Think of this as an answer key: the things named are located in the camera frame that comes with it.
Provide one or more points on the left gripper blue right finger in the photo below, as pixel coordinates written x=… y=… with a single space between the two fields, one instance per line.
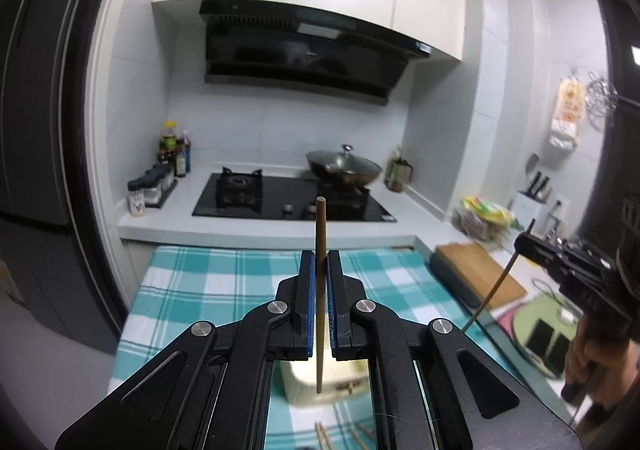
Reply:
x=340 y=299

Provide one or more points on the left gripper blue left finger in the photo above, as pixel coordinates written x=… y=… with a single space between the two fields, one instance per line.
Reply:
x=303 y=309

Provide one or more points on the wooden chopstick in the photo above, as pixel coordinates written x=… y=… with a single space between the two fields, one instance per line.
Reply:
x=320 y=288
x=494 y=289
x=363 y=436
x=327 y=440
x=320 y=437

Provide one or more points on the person right hand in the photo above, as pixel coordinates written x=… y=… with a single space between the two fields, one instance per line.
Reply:
x=619 y=362

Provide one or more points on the green mat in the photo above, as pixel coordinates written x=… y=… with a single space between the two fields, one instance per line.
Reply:
x=559 y=313

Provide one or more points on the left black phone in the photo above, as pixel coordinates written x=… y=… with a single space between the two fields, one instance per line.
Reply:
x=540 y=339

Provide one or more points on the white knife block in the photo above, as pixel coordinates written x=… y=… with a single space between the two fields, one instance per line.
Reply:
x=526 y=209

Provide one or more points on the wooden cutting board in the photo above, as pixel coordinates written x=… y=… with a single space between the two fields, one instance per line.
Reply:
x=466 y=270

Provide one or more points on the bag of produce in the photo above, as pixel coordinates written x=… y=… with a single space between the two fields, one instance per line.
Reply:
x=485 y=222

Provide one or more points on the wok with glass lid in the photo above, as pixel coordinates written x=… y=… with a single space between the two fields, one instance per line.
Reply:
x=342 y=167

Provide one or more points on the black gas cooktop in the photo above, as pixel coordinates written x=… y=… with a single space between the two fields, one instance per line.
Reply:
x=255 y=195

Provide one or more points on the teal checked tablecloth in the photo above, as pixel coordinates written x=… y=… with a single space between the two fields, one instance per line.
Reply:
x=184 y=285

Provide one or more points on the metal steamer rack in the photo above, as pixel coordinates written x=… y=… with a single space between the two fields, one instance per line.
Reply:
x=601 y=101

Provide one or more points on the spice jar rack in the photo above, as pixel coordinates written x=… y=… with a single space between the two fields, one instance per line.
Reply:
x=151 y=190

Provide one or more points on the sauce bottles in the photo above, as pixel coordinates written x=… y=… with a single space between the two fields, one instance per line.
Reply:
x=175 y=149

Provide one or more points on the black range hood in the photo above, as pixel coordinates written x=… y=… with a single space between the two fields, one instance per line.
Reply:
x=300 y=48

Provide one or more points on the dark refrigerator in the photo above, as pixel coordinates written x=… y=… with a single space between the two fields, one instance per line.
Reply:
x=49 y=238

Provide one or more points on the hanging bag on wall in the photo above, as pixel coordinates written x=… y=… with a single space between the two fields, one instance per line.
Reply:
x=570 y=104

